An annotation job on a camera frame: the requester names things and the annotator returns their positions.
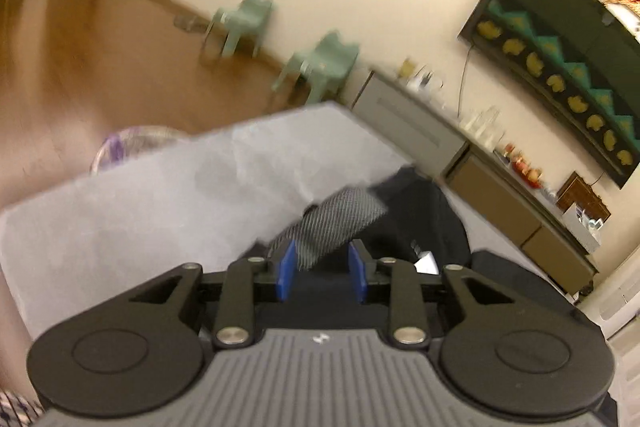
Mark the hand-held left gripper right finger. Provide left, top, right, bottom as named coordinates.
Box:
left=347, top=239, right=523, bottom=350

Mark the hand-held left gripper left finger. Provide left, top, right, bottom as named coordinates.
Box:
left=127, top=239, right=298, bottom=350

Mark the black garment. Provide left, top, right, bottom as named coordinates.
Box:
left=239, top=166, right=603, bottom=344

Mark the grey brown sideboard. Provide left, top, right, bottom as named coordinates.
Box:
left=349, top=68, right=601, bottom=304

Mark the tray of glass cups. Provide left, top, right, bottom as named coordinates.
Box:
left=457, top=105, right=506, bottom=144

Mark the red fruit bowl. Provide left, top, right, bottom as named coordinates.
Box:
left=506, top=146, right=544, bottom=188

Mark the purple white round object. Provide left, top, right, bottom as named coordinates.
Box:
left=89, top=125, right=192, bottom=176

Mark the white power strip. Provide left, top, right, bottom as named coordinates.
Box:
left=407, top=67, right=444, bottom=96

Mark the green plastic chair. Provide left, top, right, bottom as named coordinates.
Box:
left=271, top=30, right=360, bottom=106
left=201, top=0, right=275, bottom=60

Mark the grey storage box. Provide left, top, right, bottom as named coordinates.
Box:
left=560, top=204, right=602, bottom=256

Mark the wooden chessboard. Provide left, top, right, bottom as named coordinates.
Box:
left=555, top=172, right=611, bottom=224

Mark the flat grey floor object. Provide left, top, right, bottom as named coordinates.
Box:
left=174, top=14, right=209, bottom=34

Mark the white tower fan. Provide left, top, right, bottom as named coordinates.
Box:
left=597, top=274, right=640, bottom=344

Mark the person's patterned clothing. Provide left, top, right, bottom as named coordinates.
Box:
left=0, top=388, right=44, bottom=427

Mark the black wall cable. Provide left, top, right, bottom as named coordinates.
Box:
left=456, top=48, right=475, bottom=118

